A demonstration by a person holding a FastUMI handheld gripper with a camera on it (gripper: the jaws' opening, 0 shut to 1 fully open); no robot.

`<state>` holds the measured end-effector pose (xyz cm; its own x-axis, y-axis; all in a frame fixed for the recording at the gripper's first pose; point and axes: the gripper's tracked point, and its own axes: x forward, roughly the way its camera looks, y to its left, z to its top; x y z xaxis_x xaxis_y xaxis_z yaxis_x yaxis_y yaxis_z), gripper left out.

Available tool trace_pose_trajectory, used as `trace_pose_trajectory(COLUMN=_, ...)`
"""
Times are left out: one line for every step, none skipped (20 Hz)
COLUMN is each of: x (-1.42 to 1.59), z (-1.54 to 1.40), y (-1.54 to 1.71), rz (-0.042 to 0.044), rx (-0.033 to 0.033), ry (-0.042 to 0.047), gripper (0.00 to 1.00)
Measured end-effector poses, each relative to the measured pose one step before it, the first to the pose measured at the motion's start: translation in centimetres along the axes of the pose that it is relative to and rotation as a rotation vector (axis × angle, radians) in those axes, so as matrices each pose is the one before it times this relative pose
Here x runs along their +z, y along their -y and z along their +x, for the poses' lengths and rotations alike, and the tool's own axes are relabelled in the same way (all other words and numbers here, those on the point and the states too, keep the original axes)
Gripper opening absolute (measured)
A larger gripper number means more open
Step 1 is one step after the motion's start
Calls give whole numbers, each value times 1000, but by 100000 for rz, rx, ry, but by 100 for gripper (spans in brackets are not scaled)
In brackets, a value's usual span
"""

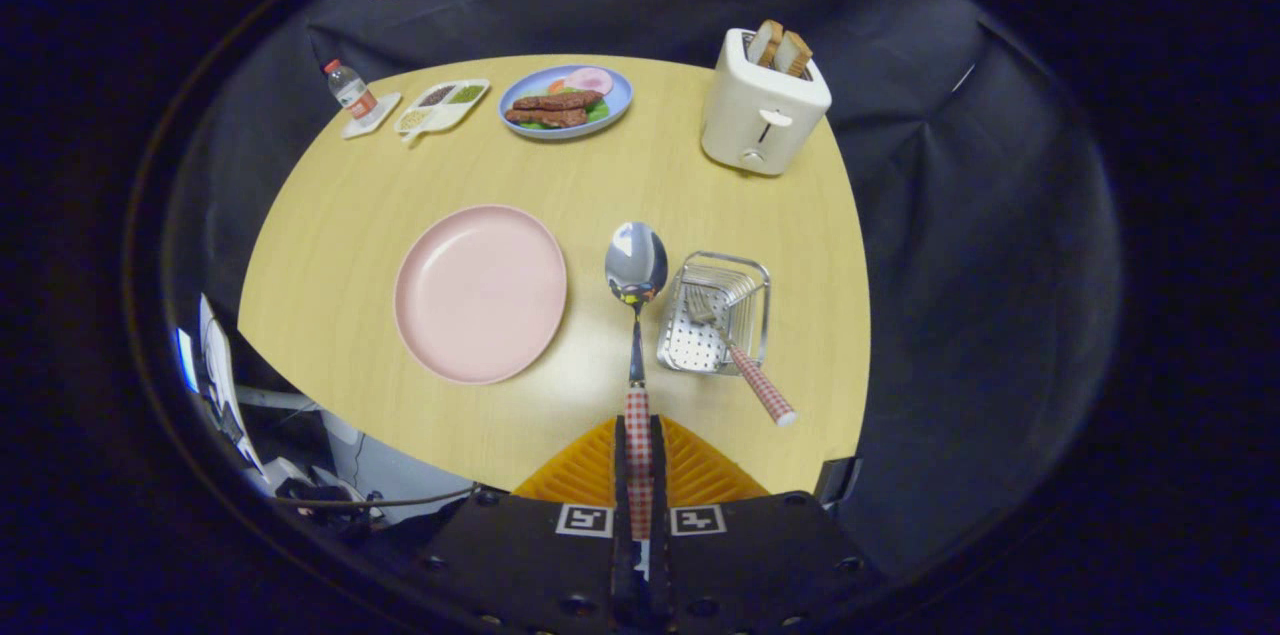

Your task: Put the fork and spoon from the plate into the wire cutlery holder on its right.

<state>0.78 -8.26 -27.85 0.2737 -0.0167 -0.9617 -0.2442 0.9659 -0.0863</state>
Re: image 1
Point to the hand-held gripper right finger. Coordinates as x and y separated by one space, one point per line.
659 460

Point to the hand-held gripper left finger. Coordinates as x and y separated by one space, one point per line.
620 460

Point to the metal drain basket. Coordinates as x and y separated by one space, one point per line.
690 345

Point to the black box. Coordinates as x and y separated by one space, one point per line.
835 480

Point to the pink plate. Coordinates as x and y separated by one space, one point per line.
480 295

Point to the green lettuce leaf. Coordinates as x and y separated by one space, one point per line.
597 111

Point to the brown sausage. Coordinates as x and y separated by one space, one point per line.
545 117
558 101

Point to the white toaster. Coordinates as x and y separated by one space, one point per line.
740 115

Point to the blue plate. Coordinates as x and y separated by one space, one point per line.
620 95

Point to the black backdrop cloth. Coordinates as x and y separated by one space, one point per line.
980 265

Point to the pink ham slice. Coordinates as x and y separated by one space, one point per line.
590 80

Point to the white compartment sauce dish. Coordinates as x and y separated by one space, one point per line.
440 111

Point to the white panel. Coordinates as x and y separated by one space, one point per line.
225 385

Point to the white square coaster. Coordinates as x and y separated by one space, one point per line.
386 107

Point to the toast slice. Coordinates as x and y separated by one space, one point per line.
793 55
765 43

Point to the blue lit screen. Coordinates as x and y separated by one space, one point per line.
187 360

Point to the clear plastic bottle red label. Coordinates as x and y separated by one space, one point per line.
350 93

